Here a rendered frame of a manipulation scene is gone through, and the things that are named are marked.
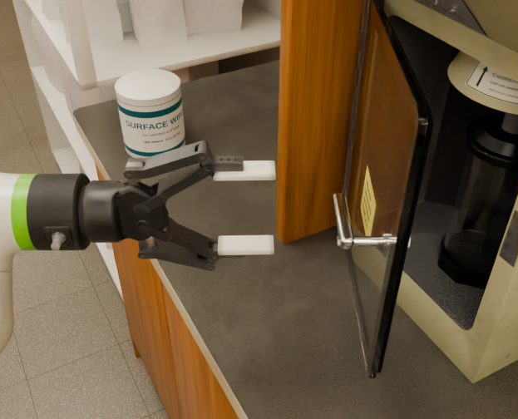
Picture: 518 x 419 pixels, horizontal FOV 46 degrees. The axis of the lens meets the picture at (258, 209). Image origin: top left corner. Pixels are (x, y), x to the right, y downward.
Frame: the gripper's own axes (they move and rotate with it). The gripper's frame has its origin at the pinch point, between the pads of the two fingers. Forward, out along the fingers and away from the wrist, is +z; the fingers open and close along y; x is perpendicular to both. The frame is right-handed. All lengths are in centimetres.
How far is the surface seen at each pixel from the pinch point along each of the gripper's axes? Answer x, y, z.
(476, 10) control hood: -2.8, 25.3, 19.8
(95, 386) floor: 58, -120, -51
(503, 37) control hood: -3.1, 22.8, 22.7
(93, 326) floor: 83, -120, -56
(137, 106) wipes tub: 47, -13, -23
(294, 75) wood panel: 22.0, 6.5, 5.5
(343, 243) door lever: -6.7, 0.5, 9.4
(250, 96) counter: 75, -26, -1
